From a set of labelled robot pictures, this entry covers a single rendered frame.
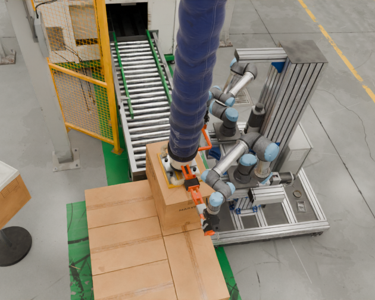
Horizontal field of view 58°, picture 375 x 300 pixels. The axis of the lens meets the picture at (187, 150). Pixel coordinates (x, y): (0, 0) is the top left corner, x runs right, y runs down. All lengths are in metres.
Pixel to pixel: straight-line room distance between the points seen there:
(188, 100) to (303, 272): 2.31
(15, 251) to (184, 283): 1.69
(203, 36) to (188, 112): 0.52
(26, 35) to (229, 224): 2.45
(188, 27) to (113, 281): 1.95
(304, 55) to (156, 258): 1.87
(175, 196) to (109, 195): 0.84
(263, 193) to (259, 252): 0.97
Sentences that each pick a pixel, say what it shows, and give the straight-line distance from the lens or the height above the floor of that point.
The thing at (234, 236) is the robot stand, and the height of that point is 0.23.
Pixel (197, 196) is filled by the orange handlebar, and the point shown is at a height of 1.21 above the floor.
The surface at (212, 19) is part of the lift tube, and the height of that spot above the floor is 2.39.
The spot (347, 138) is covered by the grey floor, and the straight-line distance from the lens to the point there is 5.06.
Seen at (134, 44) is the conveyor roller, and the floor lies 0.52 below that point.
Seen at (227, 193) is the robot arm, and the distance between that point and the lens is 2.04.
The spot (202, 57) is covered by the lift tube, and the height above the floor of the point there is 2.18.
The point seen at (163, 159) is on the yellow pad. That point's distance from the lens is 2.67.
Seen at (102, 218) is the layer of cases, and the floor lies 0.54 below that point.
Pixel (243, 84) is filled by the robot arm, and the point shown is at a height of 1.56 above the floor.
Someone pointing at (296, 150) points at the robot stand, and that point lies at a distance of 2.84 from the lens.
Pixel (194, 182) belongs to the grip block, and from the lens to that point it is 2.42.
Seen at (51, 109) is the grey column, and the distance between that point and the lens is 3.52.
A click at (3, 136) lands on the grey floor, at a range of 4.64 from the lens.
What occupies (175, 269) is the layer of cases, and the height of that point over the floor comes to 0.54.
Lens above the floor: 3.21
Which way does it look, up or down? 50 degrees down
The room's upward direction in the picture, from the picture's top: 8 degrees clockwise
